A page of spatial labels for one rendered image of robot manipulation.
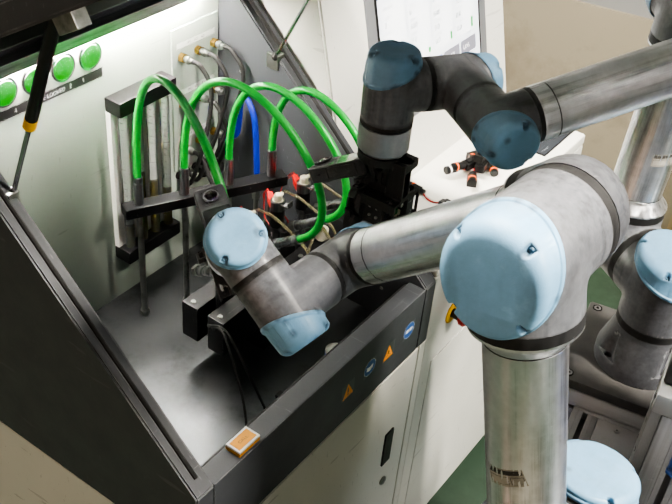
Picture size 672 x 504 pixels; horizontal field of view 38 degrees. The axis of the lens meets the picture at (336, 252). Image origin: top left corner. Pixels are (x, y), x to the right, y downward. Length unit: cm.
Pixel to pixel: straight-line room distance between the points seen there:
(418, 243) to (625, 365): 63
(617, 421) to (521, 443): 77
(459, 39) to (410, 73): 98
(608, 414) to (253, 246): 81
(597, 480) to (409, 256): 34
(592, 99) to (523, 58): 227
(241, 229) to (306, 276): 11
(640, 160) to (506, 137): 43
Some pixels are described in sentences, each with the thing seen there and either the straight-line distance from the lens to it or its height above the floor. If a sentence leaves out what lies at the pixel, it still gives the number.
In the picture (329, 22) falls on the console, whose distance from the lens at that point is 189.
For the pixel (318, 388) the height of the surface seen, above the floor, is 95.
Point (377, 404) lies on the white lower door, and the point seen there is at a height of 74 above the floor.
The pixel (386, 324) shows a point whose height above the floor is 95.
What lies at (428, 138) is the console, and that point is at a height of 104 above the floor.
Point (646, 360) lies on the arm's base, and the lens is 168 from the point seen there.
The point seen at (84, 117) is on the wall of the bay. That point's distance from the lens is 180.
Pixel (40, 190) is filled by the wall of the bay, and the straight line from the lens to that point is 179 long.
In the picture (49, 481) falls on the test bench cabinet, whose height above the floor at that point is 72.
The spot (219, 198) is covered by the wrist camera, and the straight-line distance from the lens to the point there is 140.
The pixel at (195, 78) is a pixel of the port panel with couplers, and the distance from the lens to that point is 198.
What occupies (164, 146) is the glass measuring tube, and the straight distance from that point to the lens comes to 194.
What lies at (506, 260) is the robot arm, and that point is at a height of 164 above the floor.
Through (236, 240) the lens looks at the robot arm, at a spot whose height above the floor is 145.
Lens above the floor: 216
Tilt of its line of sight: 37 degrees down
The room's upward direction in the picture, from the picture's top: 5 degrees clockwise
